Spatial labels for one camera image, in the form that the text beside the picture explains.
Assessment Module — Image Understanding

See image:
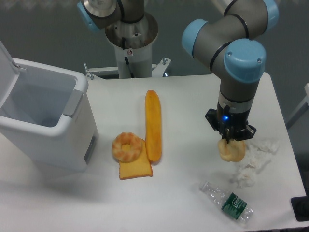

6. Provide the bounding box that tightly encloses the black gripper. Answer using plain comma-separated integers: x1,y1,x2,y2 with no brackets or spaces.
205,105,256,143

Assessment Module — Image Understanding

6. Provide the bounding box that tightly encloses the pale round bread bun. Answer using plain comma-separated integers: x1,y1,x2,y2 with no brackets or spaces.
218,139,246,162

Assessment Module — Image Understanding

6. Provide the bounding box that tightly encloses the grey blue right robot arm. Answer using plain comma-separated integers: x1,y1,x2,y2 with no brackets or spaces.
182,0,279,141

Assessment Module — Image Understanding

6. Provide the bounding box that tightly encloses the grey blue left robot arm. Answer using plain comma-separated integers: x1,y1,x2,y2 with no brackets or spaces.
77,0,144,31

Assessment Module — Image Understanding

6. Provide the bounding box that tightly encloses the white trash can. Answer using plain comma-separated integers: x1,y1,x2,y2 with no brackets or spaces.
0,58,98,171

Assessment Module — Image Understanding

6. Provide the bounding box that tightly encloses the white trash can lid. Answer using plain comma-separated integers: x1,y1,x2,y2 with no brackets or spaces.
0,42,20,107

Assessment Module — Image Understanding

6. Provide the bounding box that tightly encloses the crumpled white tissue upper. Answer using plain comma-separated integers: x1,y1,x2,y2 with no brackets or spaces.
237,138,280,171

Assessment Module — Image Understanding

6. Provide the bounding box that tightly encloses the crumpled white tissue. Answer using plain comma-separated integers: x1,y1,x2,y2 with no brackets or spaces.
231,166,256,189
237,138,280,171

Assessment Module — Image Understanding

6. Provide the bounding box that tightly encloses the crumpled white tissue lower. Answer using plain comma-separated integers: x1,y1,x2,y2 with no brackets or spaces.
231,166,256,189

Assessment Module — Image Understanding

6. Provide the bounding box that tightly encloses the clear plastic water bottle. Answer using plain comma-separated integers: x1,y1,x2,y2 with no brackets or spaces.
199,181,253,224

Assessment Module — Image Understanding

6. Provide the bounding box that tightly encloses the long orange baguette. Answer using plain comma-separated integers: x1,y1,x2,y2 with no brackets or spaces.
145,90,162,162

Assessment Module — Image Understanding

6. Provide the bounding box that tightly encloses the white furniture part right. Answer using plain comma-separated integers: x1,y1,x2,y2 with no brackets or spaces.
285,83,309,130

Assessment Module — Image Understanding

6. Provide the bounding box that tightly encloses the orange toast slice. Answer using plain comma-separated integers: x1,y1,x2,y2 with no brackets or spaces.
118,139,153,180

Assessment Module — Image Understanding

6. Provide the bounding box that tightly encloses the black device at edge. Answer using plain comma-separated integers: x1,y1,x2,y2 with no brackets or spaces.
291,196,309,222

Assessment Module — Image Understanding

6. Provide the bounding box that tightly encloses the ring-shaped glazed bread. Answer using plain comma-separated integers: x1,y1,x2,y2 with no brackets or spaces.
112,132,142,162

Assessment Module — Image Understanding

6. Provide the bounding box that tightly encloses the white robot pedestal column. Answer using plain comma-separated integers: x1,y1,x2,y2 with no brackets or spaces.
83,13,172,80

